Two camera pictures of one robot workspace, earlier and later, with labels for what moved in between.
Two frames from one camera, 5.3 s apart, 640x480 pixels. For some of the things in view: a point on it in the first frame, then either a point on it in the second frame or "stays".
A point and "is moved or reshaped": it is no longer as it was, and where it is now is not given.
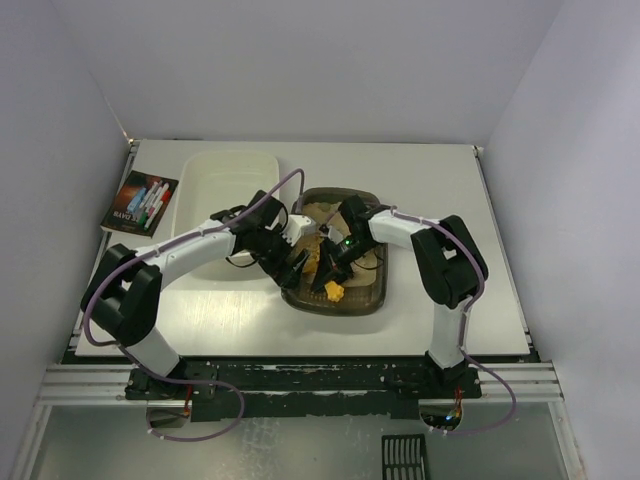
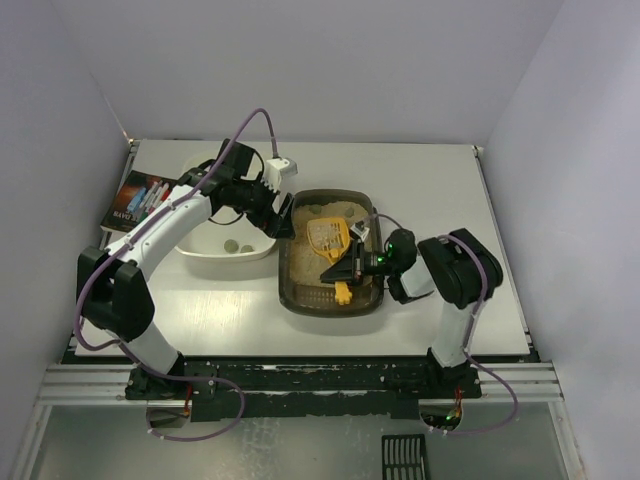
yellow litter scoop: (334, 291) is moved or reshaped
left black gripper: (282, 263) → (273, 214)
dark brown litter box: (366, 291) stays
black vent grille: (404, 457) stays
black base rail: (294, 390) stays
